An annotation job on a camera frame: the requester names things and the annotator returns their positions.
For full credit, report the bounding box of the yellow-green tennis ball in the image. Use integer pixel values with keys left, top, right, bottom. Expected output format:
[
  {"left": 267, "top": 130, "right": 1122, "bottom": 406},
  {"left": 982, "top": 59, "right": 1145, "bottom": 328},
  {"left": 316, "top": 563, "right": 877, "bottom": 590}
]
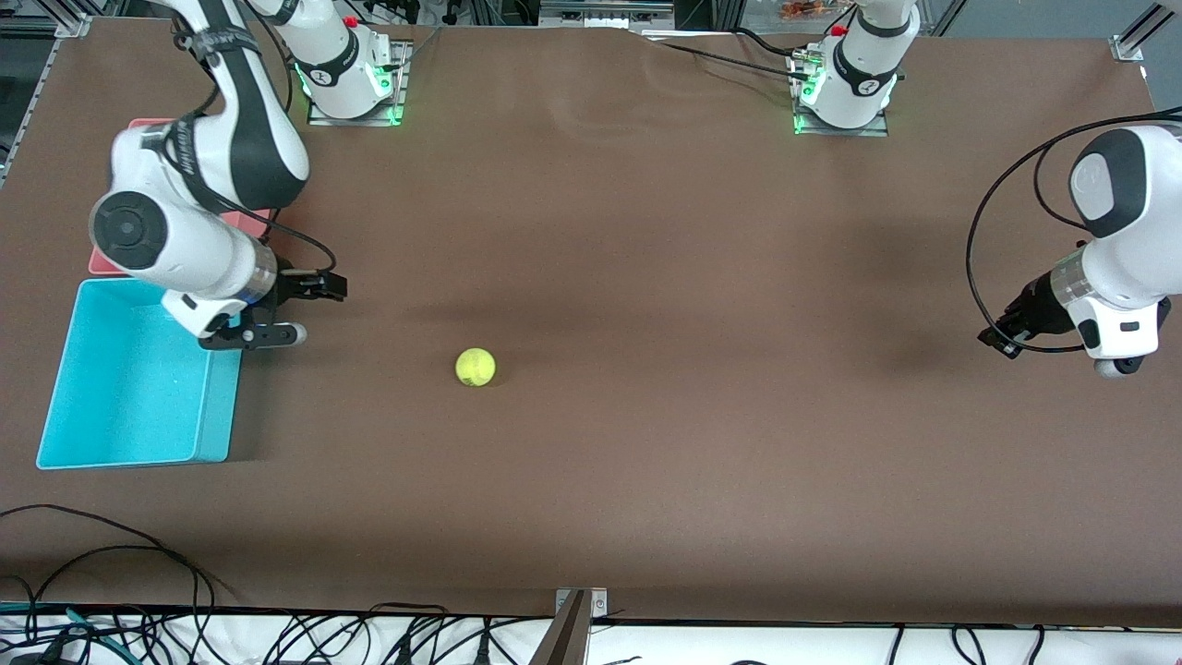
[{"left": 455, "top": 347, "right": 498, "bottom": 388}]

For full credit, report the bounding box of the pink plastic bin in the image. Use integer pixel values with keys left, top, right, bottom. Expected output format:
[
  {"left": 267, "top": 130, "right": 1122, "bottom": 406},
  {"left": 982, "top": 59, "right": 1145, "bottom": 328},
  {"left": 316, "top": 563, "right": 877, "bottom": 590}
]
[{"left": 88, "top": 116, "right": 278, "bottom": 276}]

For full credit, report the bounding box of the blue plastic bin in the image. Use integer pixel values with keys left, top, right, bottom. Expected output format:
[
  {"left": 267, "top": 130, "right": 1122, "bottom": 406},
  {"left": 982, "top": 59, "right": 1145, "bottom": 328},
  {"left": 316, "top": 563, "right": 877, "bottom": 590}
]
[{"left": 35, "top": 277, "right": 243, "bottom": 471}]

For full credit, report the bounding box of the grey background box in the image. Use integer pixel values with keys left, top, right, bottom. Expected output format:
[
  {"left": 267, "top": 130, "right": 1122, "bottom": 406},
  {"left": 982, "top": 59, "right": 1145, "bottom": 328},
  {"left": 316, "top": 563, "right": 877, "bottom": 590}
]
[{"left": 538, "top": 0, "right": 675, "bottom": 30}]

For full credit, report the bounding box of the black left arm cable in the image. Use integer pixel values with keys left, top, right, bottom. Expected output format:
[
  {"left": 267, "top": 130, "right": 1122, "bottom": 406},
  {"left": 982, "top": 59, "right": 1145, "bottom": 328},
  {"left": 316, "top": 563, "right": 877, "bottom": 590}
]
[{"left": 966, "top": 109, "right": 1182, "bottom": 355}]

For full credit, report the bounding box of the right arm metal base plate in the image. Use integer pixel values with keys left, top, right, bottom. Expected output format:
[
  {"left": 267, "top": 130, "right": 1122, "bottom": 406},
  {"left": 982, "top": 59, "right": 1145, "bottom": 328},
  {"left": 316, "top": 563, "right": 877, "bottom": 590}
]
[{"left": 308, "top": 42, "right": 407, "bottom": 127}]

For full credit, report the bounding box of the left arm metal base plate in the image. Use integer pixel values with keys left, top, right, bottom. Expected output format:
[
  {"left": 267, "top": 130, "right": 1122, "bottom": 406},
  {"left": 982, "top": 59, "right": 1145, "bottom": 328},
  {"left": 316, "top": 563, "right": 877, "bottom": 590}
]
[{"left": 792, "top": 51, "right": 889, "bottom": 138}]

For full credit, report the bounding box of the black loose cable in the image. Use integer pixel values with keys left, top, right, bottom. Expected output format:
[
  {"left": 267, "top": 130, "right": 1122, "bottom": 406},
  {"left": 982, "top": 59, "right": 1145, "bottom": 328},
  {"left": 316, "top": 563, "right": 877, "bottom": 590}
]
[
  {"left": 0, "top": 503, "right": 218, "bottom": 638},
  {"left": 26, "top": 544, "right": 202, "bottom": 638}
]

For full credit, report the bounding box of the aluminium frame profile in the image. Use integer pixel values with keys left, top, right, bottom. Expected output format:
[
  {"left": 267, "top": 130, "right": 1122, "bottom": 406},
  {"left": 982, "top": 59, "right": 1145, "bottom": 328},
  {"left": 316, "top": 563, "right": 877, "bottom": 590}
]
[{"left": 0, "top": 0, "right": 93, "bottom": 186}]

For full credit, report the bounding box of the black base power cable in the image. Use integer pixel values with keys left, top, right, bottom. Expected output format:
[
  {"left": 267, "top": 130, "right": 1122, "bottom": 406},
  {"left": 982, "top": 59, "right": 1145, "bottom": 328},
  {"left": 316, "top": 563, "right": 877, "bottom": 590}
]
[{"left": 646, "top": 35, "right": 814, "bottom": 84}]

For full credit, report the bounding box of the teal cable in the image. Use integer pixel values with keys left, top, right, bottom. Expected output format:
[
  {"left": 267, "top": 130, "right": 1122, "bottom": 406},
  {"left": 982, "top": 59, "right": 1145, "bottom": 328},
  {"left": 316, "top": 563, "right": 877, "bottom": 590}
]
[{"left": 65, "top": 608, "right": 126, "bottom": 652}]

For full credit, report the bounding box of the grey metal camera mount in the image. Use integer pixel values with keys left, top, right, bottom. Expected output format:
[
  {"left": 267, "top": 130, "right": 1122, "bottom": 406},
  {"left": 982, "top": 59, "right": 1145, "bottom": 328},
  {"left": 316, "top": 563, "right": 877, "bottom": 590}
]
[{"left": 528, "top": 587, "right": 610, "bottom": 665}]

